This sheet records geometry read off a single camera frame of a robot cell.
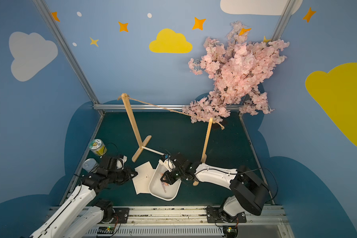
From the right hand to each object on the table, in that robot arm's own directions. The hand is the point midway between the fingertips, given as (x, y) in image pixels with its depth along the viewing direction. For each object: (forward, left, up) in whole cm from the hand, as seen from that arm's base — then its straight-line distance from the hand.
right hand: (165, 176), depth 81 cm
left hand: (+1, +14, +3) cm, 15 cm away
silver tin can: (+4, +45, 0) cm, 45 cm away
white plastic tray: (-5, +2, -8) cm, 10 cm away
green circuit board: (-26, +27, -9) cm, 38 cm away
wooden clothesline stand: (+21, +19, -3) cm, 29 cm away
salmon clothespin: (-4, 0, -1) cm, 4 cm away
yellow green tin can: (+15, +44, +2) cm, 47 cm away
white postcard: (-1, +14, -7) cm, 16 cm away
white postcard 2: (+5, +13, -7) cm, 16 cm away
